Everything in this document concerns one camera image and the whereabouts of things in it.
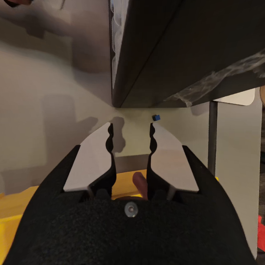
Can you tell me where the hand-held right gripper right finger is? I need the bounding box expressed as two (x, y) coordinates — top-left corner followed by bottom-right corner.
(147, 123), (200, 200)

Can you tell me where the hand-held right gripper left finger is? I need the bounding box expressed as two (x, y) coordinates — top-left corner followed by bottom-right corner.
(63, 122), (117, 197)

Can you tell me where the yellow plastic bin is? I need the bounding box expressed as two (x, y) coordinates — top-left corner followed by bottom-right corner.
(0, 170), (219, 261)

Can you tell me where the black drawer cabinet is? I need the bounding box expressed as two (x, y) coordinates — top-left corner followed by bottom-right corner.
(109, 0), (265, 108)

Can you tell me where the set of clear cabinet drawers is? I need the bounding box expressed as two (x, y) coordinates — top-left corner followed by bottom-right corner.
(111, 0), (127, 90)

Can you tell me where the person's right hand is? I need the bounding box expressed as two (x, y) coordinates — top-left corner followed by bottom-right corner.
(133, 172), (148, 201)

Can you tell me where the black stand pole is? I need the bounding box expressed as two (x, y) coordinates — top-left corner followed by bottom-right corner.
(208, 101), (218, 173)

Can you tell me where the clear tape strip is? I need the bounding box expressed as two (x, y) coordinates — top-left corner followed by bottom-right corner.
(164, 50), (265, 107)

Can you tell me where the red plastic object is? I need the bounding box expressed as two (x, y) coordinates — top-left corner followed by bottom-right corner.
(257, 215), (265, 249)

